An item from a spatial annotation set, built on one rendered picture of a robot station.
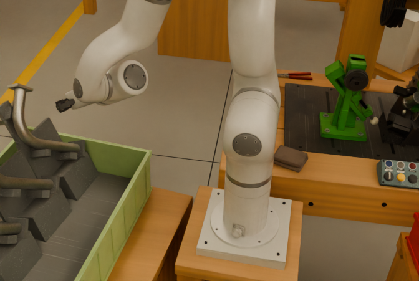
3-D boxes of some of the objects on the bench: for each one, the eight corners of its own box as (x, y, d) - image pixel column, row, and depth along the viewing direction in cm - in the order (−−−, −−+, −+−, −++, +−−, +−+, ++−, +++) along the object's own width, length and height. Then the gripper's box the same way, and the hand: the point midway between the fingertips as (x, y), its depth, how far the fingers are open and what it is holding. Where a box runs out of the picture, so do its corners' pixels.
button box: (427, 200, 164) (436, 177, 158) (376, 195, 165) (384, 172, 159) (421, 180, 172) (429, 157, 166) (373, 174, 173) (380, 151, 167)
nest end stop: (401, 135, 181) (409, 132, 177) (385, 129, 181) (392, 126, 176) (402, 132, 182) (410, 128, 177) (385, 126, 181) (393, 123, 176)
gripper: (80, 115, 132) (51, 125, 145) (134, 91, 143) (103, 102, 156) (67, 86, 131) (39, 100, 144) (123, 65, 142) (92, 78, 155)
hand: (73, 100), depth 150 cm, fingers open, 8 cm apart
